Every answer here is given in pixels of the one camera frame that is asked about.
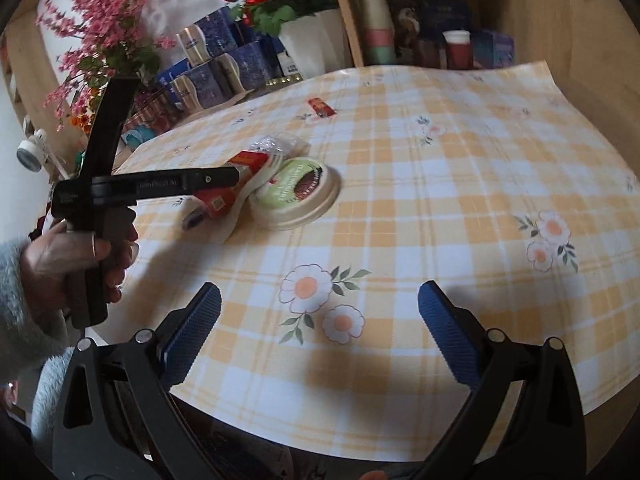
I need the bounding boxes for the red white cigarette box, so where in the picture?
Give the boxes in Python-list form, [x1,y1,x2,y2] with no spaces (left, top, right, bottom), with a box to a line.
[182,150,270,230]

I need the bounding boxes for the clear plastic wrapper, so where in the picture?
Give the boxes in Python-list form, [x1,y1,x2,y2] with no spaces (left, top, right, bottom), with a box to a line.
[248,132,310,158]

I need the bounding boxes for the green noodle cup lid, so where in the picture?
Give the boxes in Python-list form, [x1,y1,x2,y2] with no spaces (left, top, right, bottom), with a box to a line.
[250,157,341,231]

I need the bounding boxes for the person left hand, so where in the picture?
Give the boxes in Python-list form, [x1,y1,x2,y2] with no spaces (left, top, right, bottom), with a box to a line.
[20,222,139,318]

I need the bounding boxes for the white desk fan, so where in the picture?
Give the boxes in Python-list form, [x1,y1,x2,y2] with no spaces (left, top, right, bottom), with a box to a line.
[16,115,70,180]

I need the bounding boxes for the yellow plaid tablecloth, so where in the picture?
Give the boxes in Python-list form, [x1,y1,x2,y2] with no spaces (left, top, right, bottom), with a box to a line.
[98,62,639,462]

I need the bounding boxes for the pink blossom branch arrangement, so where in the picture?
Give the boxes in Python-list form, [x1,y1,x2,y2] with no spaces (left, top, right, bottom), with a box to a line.
[36,0,176,134]

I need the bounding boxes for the small red lighter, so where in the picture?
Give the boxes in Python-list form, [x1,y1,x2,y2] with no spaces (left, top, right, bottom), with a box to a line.
[308,98,335,118]

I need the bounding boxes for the white flower pot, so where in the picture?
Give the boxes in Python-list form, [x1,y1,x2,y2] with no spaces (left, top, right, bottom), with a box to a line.
[279,9,352,79]

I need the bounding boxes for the red paper cup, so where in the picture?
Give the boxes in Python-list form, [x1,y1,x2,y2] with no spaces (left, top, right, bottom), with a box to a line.
[442,30,473,70]

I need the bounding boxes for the stacked pastel paper cups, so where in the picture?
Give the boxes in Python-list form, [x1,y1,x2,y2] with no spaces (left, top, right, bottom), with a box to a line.
[360,0,396,65]

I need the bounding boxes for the wooden shelf unit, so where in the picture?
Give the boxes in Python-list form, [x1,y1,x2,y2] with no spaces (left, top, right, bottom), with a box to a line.
[326,0,566,72]

